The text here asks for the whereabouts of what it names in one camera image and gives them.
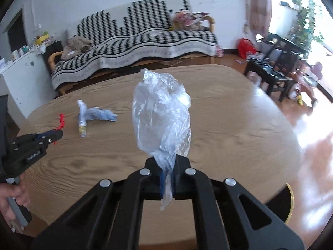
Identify blue grey wrapper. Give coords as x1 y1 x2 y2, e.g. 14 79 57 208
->
87 107 118 122

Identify low black table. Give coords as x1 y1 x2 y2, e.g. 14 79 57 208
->
244 58 297 103

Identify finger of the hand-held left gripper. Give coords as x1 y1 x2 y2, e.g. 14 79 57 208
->
31 129 63 140
36 137 58 149

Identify white cabinet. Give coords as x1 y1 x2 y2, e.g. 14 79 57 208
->
0 51 54 119

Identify red plastic bag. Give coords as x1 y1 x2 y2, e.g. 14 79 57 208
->
238 39 257 58

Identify black bin with yellow rim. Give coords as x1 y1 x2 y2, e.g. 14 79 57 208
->
265 182 294 224

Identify beige plush toy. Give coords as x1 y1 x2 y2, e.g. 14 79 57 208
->
62 36 93 60

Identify wooden sofa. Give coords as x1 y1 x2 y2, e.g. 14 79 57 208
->
47 0 220 95

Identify black box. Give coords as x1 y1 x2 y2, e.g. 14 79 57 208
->
42 40 64 71

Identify person's left hand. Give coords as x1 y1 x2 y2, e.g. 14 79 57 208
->
0 178 30 232

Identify black chair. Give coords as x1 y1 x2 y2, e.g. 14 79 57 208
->
256 32 309 65

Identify row of small jars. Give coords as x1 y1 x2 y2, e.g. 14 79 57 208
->
10 44 37 60

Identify pink white printed bags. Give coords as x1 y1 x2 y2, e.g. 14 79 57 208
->
172 10 210 30

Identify green potted plant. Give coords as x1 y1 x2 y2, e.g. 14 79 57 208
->
289 0 326 58

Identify clear plastic bag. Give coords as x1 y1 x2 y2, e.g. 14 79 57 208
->
132 68 192 211

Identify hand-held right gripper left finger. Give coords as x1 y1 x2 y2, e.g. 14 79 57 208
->
31 157 167 250

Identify black panel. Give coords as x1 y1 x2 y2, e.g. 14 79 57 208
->
0 95 9 162

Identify small clear bottle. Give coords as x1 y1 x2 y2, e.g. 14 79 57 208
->
77 100 89 138

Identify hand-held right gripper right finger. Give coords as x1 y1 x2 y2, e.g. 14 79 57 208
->
172 155 305 250

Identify pink patterned curtain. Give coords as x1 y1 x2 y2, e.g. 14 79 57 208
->
246 0 272 35

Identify checkered sofa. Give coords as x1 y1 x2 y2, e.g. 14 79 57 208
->
51 0 219 90

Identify yellow bowl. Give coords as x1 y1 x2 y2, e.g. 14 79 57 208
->
35 31 50 45

